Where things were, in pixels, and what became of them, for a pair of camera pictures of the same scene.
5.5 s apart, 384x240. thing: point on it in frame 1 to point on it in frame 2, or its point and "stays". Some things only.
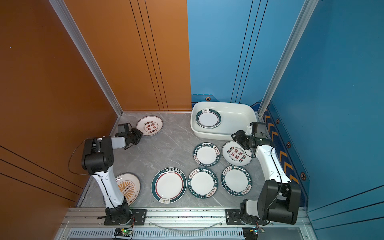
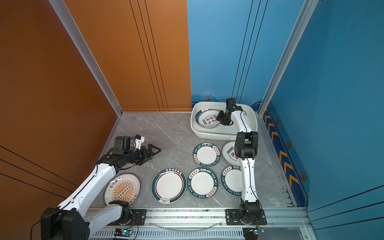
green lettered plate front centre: (202, 183) stays
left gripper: (139, 134) to (146, 156)
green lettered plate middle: (206, 154) stays
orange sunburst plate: (129, 184) stays
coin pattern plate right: (236, 155) stays
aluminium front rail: (287, 223) stays
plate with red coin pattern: (149, 125) to (207, 118)
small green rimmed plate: (208, 118) stays
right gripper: (240, 133) to (219, 118)
